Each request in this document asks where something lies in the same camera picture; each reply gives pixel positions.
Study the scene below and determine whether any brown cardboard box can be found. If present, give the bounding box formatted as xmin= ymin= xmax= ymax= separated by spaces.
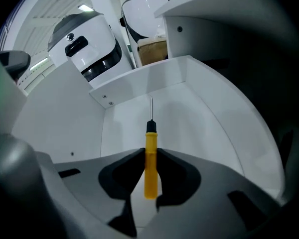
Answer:
xmin=137 ymin=37 xmax=169 ymax=67

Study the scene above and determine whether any white desk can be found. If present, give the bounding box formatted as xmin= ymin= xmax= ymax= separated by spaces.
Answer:
xmin=153 ymin=0 xmax=299 ymax=84

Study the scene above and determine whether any ceiling light panel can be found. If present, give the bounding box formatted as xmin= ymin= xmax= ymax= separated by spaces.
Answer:
xmin=77 ymin=4 xmax=95 ymax=12

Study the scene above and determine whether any white robot with black lid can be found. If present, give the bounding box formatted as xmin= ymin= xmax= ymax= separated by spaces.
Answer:
xmin=47 ymin=10 xmax=131 ymax=90
xmin=119 ymin=0 xmax=184 ymax=70

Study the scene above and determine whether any yellow and black screwdriver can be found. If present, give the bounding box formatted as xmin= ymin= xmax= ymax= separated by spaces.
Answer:
xmin=144 ymin=96 xmax=157 ymax=200

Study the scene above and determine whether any white drawer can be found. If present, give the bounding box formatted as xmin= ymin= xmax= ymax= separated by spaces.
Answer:
xmin=10 ymin=54 xmax=286 ymax=205

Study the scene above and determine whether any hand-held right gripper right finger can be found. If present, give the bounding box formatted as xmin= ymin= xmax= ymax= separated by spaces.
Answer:
xmin=137 ymin=147 xmax=284 ymax=239

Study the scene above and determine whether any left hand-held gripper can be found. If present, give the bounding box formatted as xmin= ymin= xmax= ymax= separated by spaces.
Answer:
xmin=0 ymin=50 xmax=32 ymax=140

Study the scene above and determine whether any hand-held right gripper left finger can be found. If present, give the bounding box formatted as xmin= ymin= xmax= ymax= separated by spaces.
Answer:
xmin=34 ymin=147 xmax=147 ymax=239

